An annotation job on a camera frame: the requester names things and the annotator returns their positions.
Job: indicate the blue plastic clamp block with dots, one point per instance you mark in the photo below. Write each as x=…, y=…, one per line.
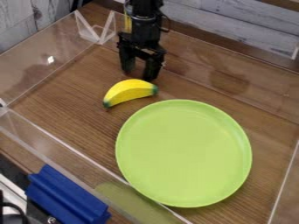
x=65, y=199

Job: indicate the clear acrylic corner bracket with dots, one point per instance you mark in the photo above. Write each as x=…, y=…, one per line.
x=96, y=33

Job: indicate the green round plate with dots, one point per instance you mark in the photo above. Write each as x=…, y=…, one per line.
x=184, y=153

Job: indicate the yellow toy banana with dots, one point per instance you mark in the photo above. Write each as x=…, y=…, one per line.
x=129, y=90

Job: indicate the yellow labelled tin can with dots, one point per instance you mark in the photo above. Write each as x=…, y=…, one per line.
x=129, y=23

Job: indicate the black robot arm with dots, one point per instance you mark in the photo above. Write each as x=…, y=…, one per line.
x=144, y=8

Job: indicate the clear acrylic enclosure wall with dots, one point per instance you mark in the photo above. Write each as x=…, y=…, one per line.
x=30, y=143

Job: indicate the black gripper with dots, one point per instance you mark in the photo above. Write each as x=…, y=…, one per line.
x=141, y=44

